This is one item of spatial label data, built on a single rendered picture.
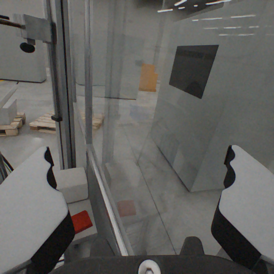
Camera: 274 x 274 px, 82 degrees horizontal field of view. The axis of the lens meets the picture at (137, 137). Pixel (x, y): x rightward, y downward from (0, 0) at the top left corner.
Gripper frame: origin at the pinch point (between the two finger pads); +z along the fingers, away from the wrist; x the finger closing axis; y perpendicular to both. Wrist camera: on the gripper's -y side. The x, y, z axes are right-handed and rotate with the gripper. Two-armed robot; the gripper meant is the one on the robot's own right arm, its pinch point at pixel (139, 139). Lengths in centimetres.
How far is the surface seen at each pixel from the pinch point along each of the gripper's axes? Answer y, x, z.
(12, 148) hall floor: 121, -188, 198
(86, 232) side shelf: 57, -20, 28
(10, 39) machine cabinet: -55, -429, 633
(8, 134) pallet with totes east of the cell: 113, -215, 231
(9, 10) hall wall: -228, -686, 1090
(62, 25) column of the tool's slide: -17, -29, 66
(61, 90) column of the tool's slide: 8, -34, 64
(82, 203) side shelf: 57, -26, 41
